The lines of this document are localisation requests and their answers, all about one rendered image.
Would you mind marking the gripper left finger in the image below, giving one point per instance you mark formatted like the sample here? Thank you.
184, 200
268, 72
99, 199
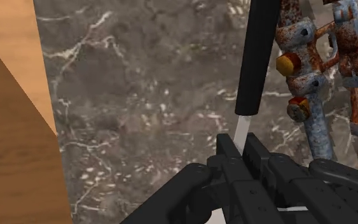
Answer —
194, 192

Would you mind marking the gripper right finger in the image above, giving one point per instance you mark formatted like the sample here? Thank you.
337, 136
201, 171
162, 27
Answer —
321, 195

